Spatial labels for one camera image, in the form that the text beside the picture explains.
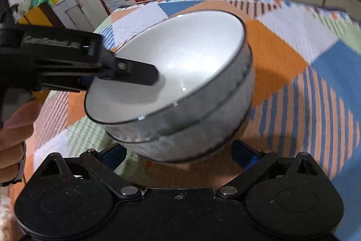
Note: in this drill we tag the white ribbed bowl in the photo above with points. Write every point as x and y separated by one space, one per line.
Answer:
197 46
183 150

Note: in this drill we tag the white cabinet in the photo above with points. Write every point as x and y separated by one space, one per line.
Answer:
81 9

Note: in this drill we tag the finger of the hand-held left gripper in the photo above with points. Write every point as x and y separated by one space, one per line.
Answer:
138 73

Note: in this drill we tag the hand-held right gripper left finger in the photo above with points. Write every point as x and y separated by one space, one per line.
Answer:
115 157

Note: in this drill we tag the patchwork tablecloth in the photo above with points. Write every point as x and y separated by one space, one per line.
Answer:
282 60

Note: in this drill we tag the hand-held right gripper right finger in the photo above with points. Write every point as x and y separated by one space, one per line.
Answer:
245 155

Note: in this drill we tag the person's left hand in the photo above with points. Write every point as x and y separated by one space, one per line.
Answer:
17 128

